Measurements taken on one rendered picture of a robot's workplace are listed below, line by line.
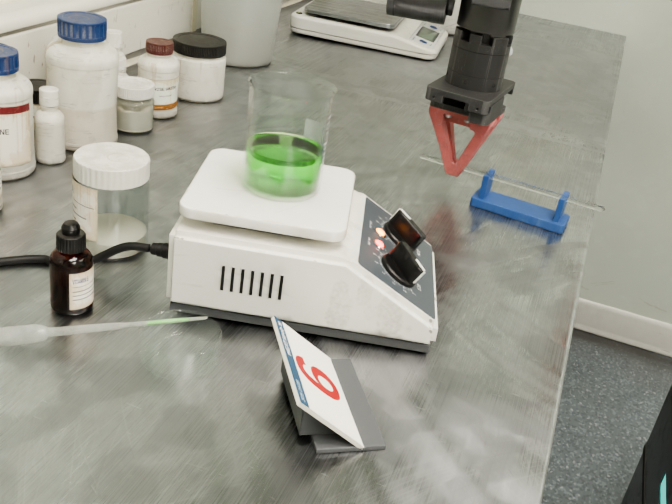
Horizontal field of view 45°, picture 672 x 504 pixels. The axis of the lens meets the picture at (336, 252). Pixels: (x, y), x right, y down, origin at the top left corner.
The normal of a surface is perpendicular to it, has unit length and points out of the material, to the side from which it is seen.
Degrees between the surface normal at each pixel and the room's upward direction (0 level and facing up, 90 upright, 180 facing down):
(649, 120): 90
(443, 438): 0
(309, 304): 90
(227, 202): 0
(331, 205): 0
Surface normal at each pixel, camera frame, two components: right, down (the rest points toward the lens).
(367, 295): -0.08, 0.47
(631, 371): 0.14, -0.87
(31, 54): 0.93, 0.28
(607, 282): -0.33, 0.40
